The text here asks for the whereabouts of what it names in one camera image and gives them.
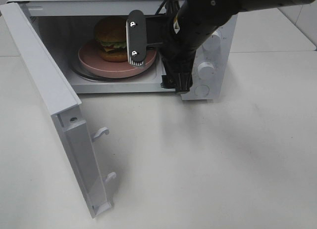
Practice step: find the burger with lettuce and cheese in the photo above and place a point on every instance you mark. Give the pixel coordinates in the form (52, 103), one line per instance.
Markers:
(110, 35)

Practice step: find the white microwave knob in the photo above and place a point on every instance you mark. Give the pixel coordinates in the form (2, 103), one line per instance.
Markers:
(212, 44)
(205, 70)

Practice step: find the pink round plate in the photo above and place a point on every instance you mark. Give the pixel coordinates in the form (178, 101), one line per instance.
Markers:
(91, 61)

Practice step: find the round white door button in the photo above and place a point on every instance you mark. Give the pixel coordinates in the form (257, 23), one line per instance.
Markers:
(202, 91)

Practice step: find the white microwave door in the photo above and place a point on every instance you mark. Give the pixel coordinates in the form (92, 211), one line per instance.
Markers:
(63, 105)

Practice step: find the glass microwave turntable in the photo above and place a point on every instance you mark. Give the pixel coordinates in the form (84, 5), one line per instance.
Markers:
(77, 70)

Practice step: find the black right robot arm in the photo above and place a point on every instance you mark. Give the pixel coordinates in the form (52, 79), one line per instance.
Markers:
(186, 27)

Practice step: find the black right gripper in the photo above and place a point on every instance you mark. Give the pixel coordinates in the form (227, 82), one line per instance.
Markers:
(178, 70)

